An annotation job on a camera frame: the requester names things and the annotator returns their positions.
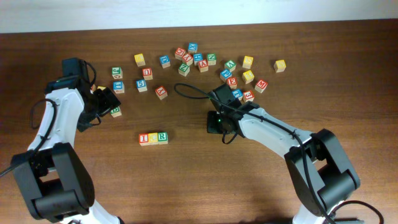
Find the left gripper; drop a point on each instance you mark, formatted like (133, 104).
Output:
(109, 100)

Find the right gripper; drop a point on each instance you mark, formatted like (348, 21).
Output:
(212, 126)

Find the red I block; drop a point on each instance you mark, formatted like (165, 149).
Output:
(143, 139)

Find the green R block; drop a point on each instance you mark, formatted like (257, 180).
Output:
(163, 138)

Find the red A block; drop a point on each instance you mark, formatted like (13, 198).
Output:
(203, 66)

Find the yellow C block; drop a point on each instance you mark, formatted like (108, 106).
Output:
(153, 138)

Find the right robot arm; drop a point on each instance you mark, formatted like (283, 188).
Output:
(322, 174)

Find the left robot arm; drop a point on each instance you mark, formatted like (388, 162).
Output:
(51, 178)

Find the yellow block under gripper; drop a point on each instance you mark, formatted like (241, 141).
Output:
(101, 88)

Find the green 8 block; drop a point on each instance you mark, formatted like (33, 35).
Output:
(116, 112)

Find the blue L block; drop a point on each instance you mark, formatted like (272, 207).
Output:
(118, 87)

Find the green J block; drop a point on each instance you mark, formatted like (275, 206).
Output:
(117, 72)

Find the blue 1 block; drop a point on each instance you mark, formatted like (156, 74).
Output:
(238, 94)

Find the red 3 block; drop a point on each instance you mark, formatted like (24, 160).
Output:
(248, 96)

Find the blue 5 block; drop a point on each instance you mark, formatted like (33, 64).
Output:
(141, 85)

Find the red E block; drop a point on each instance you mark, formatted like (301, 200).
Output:
(232, 82)

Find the blue P block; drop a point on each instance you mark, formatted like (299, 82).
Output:
(225, 74)

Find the red U block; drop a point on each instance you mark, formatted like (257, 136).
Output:
(147, 73)

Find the yellow block centre right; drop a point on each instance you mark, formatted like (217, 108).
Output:
(248, 76)

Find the red M block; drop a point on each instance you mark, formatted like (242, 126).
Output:
(260, 86)

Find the yellow block upper left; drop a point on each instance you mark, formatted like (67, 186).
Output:
(139, 59)

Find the green V block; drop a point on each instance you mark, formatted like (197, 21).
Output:
(230, 65)

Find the red K block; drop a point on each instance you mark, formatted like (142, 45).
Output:
(161, 92)

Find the green Z block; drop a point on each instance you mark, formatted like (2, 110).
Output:
(184, 69)

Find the green N block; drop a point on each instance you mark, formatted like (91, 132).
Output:
(211, 58)

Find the yellow block upper right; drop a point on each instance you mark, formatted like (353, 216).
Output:
(247, 62)

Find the blue H block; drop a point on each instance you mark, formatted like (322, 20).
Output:
(196, 58)

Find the red X block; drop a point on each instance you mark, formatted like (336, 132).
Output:
(187, 59)

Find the blue D block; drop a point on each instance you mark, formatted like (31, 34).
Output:
(164, 61)

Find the red G block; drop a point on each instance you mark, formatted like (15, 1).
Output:
(179, 53)

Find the yellow S block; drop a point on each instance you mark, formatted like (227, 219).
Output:
(279, 66)

